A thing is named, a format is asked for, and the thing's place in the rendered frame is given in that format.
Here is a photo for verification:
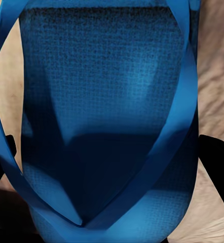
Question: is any sandal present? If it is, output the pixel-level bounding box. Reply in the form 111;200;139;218
0;0;201;243

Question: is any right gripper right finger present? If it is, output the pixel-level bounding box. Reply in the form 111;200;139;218
199;135;224;202

